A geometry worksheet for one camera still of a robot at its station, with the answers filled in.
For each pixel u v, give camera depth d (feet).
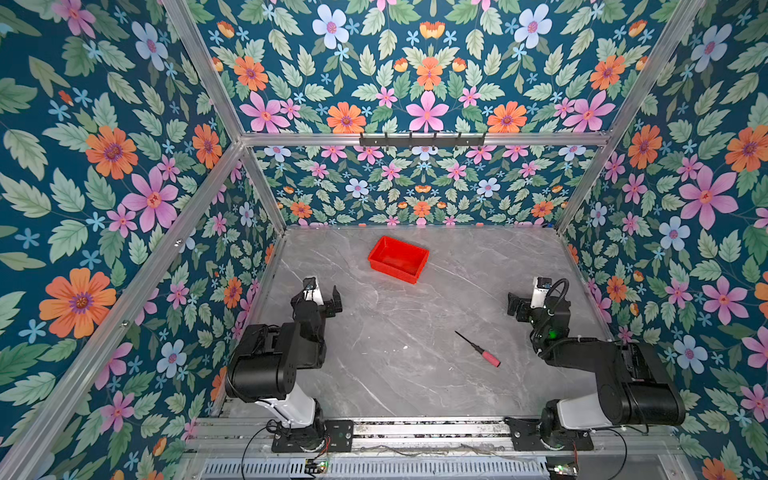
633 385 1.59
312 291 2.58
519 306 2.76
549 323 2.32
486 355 2.83
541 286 2.63
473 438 2.45
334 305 2.83
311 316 2.34
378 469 2.51
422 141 3.06
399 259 3.68
